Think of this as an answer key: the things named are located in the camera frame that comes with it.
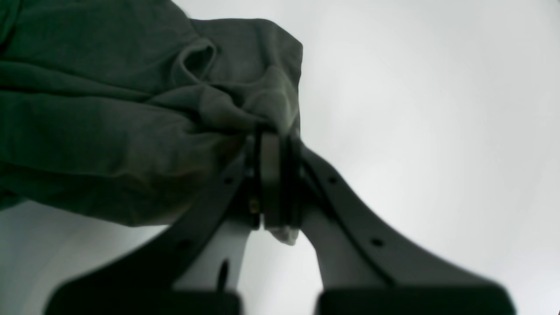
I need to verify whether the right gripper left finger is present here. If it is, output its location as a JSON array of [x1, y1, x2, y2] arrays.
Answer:
[[45, 131, 283, 315]]

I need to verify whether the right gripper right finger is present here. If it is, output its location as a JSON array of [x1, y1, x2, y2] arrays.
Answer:
[[282, 134, 516, 315]]

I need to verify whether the dark grey t-shirt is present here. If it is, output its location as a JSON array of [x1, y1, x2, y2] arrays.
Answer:
[[0, 0, 303, 227]]

